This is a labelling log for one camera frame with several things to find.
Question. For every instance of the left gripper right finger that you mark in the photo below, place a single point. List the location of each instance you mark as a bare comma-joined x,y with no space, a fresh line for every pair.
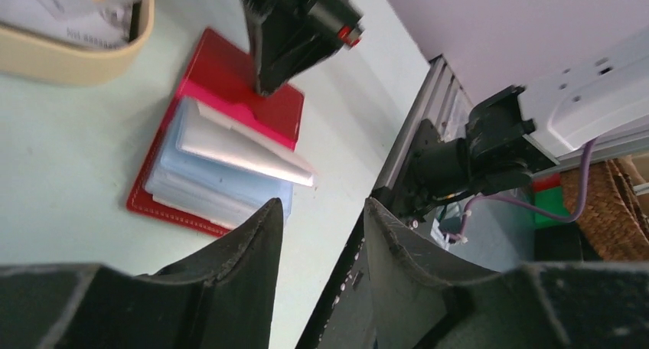
425,297

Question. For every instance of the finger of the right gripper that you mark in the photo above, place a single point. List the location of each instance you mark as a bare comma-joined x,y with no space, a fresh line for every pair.
282,46

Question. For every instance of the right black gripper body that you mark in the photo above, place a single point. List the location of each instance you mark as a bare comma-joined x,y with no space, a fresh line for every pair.
338,20

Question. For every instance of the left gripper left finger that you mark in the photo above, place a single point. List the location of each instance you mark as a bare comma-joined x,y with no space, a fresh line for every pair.
221,296

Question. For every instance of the red card holder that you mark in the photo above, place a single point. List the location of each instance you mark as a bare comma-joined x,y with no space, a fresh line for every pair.
221,150

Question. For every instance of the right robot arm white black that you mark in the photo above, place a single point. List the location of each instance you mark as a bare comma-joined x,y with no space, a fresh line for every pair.
509,137

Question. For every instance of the white VIP card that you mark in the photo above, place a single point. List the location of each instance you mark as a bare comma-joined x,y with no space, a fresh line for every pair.
96,24

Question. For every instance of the green red box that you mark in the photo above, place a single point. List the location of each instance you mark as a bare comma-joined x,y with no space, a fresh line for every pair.
548,196

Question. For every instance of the woven wicker basket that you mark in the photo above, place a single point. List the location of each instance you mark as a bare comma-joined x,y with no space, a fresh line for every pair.
612,220

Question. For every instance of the beige oval tray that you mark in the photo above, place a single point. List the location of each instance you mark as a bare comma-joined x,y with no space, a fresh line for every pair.
36,57

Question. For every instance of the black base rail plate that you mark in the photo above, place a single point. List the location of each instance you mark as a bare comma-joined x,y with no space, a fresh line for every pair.
343,315

